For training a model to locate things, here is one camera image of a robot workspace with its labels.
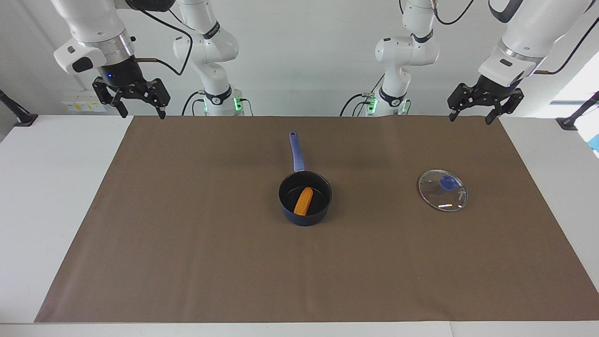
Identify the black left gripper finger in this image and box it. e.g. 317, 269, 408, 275
447, 83, 478, 121
485, 90, 524, 125

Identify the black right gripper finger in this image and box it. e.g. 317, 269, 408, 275
143, 79, 170, 119
93, 79, 128, 118

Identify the glass lid blue knob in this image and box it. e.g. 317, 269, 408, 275
418, 169, 468, 212

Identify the yellow corn cob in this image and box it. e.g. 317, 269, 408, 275
293, 187, 314, 216

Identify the brown table mat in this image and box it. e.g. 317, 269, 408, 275
34, 116, 599, 323

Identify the white wall socket box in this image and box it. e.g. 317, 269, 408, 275
62, 90, 107, 113

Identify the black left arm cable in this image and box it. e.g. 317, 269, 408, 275
533, 16, 599, 75

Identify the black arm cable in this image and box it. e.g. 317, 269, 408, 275
133, 0, 193, 77
533, 16, 599, 75

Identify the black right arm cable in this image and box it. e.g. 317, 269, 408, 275
133, 0, 193, 77

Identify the black camera stand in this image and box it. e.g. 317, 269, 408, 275
0, 90, 38, 127
556, 91, 599, 131

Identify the dark blue pot purple handle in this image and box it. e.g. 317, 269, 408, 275
278, 132, 333, 227

